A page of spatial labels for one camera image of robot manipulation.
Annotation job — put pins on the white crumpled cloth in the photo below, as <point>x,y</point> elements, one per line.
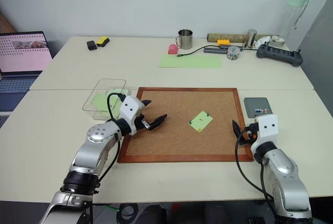
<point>262,42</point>

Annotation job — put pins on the long green paper sheet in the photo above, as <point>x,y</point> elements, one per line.
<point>190,62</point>

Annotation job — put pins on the open laptop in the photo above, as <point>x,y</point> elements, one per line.
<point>20,54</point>

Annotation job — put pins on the clear plastic container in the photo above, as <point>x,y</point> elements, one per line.
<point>104,86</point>

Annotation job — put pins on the pink rounded block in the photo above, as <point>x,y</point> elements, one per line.
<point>173,49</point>

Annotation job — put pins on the yellow and black eraser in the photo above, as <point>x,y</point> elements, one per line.
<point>102,41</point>

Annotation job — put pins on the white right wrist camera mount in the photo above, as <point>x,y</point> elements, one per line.
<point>268,127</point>

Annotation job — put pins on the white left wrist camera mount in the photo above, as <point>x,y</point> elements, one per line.
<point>130,109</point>

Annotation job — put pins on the steel cylinder cup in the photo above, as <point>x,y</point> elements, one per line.
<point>251,39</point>

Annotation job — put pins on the black power adapter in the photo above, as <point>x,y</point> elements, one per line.
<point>91,45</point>

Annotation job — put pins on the grey usb hub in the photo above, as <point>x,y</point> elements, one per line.
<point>214,50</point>

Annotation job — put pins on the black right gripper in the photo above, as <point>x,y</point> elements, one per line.
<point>251,131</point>

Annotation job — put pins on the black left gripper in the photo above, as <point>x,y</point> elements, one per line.
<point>140,123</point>

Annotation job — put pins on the black remote controller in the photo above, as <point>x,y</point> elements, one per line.
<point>279,55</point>

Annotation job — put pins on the grey square tray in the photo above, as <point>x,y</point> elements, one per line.
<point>256,102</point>

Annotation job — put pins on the green sticky note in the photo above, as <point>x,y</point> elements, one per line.
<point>204,123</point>

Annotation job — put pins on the yellow toy brick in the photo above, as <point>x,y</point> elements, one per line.
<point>223,42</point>

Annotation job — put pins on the clear bottle with green lid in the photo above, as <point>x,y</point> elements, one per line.
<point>292,18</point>

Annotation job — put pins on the wood-framed cork board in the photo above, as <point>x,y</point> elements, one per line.
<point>169,140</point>

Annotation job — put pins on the roll of tape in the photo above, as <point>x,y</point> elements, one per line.
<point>277,41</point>

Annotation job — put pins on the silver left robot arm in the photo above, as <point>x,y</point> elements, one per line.
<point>96,151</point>

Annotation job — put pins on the stainless steel mug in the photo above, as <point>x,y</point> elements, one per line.
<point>186,40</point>

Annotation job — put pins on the grey cabinet panel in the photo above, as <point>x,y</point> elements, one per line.
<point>320,52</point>

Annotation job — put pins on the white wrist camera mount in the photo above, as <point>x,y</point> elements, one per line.
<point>130,109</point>
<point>268,127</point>

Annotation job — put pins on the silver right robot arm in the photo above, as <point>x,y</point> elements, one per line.
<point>286,172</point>

